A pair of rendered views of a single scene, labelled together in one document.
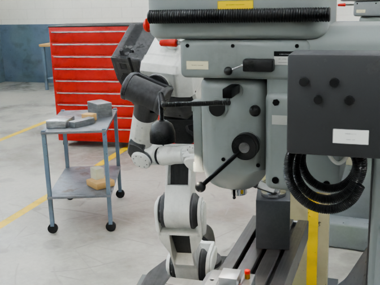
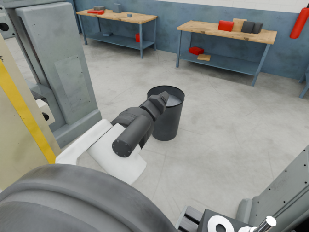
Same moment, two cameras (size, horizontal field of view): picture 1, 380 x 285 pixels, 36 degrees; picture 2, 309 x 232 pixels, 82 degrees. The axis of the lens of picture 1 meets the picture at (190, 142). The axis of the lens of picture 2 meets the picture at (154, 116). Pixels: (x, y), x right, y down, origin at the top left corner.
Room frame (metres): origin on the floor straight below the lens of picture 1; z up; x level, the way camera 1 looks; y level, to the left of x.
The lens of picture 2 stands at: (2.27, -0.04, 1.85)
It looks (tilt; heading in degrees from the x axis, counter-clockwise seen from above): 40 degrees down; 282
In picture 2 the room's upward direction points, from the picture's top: straight up
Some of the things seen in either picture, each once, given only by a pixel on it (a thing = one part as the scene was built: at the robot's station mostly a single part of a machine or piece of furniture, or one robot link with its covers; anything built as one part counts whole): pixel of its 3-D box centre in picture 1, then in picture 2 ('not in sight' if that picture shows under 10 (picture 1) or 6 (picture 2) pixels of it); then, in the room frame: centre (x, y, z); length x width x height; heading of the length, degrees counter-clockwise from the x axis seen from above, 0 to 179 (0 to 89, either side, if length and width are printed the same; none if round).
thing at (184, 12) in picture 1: (235, 15); not in sight; (1.45, -0.12, 1.79); 0.45 x 0.04 x 0.04; 70
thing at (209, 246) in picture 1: (191, 259); not in sight; (2.41, 0.01, 0.68); 0.21 x 0.20 x 0.13; 169
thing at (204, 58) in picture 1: (252, 54); not in sight; (1.59, -0.18, 1.68); 0.34 x 0.24 x 0.10; 70
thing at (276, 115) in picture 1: (307, 133); not in sight; (1.54, -0.32, 1.47); 0.24 x 0.19 x 0.26; 160
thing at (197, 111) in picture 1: (201, 135); not in sight; (1.64, -0.03, 1.45); 0.04 x 0.04 x 0.21; 70
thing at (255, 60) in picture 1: (249, 67); not in sight; (1.45, -0.15, 1.66); 0.12 x 0.04 x 0.04; 70
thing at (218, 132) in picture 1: (239, 129); not in sight; (1.60, -0.14, 1.47); 0.21 x 0.19 x 0.32; 160
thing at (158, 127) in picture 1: (162, 130); not in sight; (1.60, 0.08, 1.47); 0.07 x 0.07 x 0.06
